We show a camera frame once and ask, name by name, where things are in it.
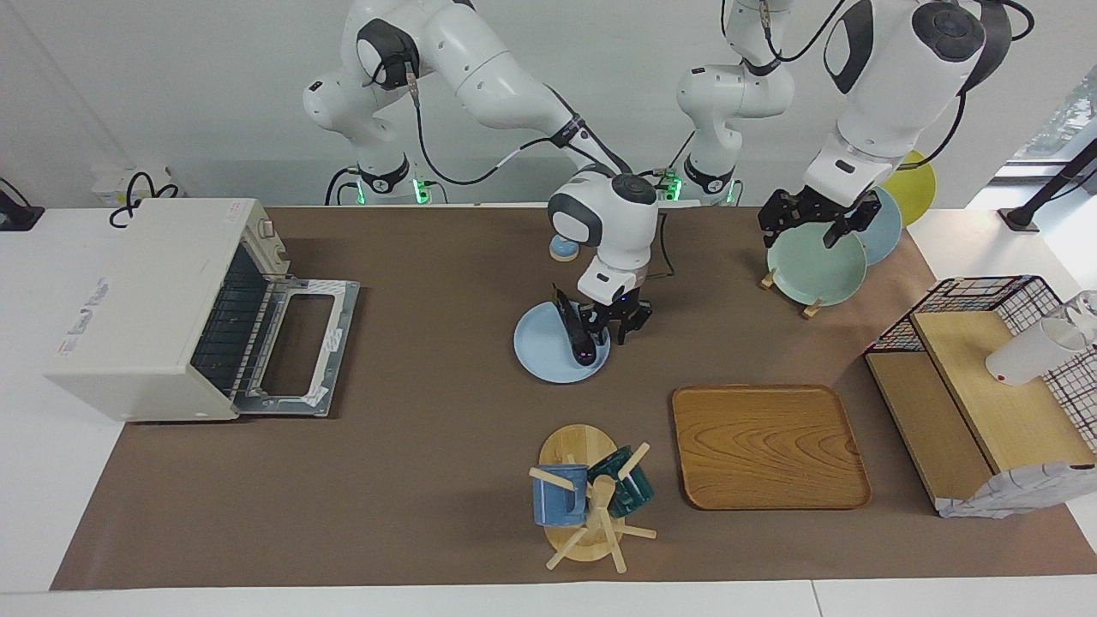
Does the dark purple eggplant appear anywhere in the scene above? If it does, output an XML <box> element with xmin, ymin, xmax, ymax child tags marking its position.
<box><xmin>552</xmin><ymin>287</ymin><xmax>602</xmax><ymax>368</ymax></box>

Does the glass oven door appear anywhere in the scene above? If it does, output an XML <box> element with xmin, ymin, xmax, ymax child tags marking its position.
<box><xmin>231</xmin><ymin>274</ymin><xmax>362</xmax><ymax>419</ymax></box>

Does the cream toaster oven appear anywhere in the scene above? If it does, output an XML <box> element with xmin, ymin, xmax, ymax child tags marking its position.
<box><xmin>45</xmin><ymin>199</ymin><xmax>292</xmax><ymax>422</ymax></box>

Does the pale green plate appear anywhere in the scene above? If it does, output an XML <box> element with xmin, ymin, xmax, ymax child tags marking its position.
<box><xmin>766</xmin><ymin>225</ymin><xmax>868</xmax><ymax>308</ymax></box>

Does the light blue racked plate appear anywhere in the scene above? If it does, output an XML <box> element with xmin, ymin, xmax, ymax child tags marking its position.
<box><xmin>853</xmin><ymin>187</ymin><xmax>904</xmax><ymax>267</ymax></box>

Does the wooden plate rack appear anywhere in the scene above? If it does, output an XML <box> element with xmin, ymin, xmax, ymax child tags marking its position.
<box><xmin>758</xmin><ymin>267</ymin><xmax>825</xmax><ymax>320</ymax></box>

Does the yellow plate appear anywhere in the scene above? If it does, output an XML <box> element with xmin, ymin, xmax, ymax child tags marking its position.
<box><xmin>881</xmin><ymin>150</ymin><xmax>938</xmax><ymax>229</ymax></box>

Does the wooden mug tree stand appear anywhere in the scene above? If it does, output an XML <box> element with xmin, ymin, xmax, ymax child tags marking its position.
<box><xmin>529</xmin><ymin>424</ymin><xmax>658</xmax><ymax>573</ymax></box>

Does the dark green mug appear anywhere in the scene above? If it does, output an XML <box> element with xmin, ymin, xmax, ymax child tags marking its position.
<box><xmin>588</xmin><ymin>446</ymin><xmax>656</xmax><ymax>518</ymax></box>

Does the blue mug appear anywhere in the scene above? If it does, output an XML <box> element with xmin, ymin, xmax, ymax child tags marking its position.
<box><xmin>531</xmin><ymin>464</ymin><xmax>590</xmax><ymax>527</ymax></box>

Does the wooden serving tray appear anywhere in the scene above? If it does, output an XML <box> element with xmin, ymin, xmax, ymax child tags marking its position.
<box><xmin>671</xmin><ymin>384</ymin><xmax>872</xmax><ymax>512</ymax></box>

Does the brown table mat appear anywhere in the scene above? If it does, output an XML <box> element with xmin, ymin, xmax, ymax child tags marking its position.
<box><xmin>50</xmin><ymin>206</ymin><xmax>1097</xmax><ymax>592</ymax></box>

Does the black stand with pole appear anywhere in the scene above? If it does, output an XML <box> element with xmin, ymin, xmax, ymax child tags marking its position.
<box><xmin>998</xmin><ymin>137</ymin><xmax>1097</xmax><ymax>234</ymax></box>

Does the white cup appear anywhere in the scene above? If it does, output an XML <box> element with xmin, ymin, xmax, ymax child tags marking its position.
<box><xmin>985</xmin><ymin>315</ymin><xmax>1091</xmax><ymax>386</ymax></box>

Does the window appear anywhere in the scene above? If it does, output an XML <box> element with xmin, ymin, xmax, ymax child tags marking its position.
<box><xmin>1007</xmin><ymin>64</ymin><xmax>1097</xmax><ymax>177</ymax></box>

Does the clear glass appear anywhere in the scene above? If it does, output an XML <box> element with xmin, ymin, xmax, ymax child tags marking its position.
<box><xmin>1063</xmin><ymin>290</ymin><xmax>1097</xmax><ymax>345</ymax></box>

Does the grey patterned cloth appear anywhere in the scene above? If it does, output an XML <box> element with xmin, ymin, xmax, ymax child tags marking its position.
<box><xmin>937</xmin><ymin>461</ymin><xmax>1097</xmax><ymax>520</ymax></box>

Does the black table clamp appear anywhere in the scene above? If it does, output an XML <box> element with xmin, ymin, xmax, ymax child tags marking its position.
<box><xmin>0</xmin><ymin>177</ymin><xmax>45</xmax><ymax>232</ymax></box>

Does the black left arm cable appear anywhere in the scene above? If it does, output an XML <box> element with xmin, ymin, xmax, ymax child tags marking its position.
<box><xmin>720</xmin><ymin>0</ymin><xmax>1038</xmax><ymax>172</ymax></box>

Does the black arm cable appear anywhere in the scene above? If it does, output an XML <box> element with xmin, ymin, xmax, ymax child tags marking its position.
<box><xmin>405</xmin><ymin>67</ymin><xmax>637</xmax><ymax>188</ymax></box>
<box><xmin>720</xmin><ymin>0</ymin><xmax>1038</xmax><ymax>172</ymax></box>

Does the black wire basket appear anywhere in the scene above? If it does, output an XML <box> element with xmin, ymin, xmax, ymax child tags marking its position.
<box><xmin>864</xmin><ymin>274</ymin><xmax>1097</xmax><ymax>455</ymax></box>

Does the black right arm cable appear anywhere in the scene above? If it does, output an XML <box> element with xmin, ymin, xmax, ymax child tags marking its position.
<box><xmin>405</xmin><ymin>67</ymin><xmax>637</xmax><ymax>188</ymax></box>

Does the wire basket wooden shelf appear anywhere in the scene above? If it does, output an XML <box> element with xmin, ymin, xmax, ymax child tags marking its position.
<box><xmin>864</xmin><ymin>310</ymin><xmax>1097</xmax><ymax>515</ymax></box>

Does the black coiled power cable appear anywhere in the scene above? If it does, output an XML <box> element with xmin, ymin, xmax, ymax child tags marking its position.
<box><xmin>108</xmin><ymin>171</ymin><xmax>183</xmax><ymax>229</ymax></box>

